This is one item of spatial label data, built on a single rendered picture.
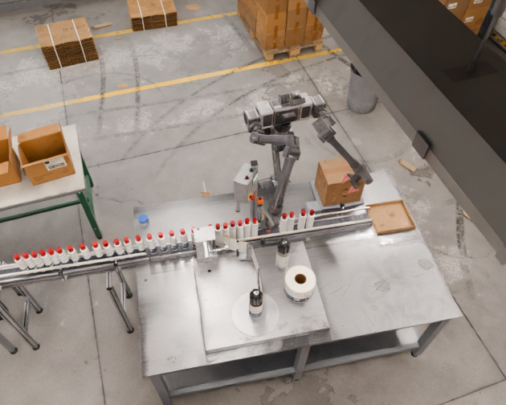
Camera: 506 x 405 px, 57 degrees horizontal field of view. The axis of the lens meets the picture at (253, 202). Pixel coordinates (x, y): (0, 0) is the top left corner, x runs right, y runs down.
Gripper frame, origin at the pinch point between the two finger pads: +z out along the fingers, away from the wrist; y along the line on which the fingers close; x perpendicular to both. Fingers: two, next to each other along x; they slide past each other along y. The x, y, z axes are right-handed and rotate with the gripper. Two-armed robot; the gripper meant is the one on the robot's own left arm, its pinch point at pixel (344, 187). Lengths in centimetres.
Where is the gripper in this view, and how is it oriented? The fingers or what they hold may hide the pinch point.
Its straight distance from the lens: 337.1
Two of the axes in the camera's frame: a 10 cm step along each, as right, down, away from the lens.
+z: -6.1, 6.3, 4.8
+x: 7.2, 1.8, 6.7
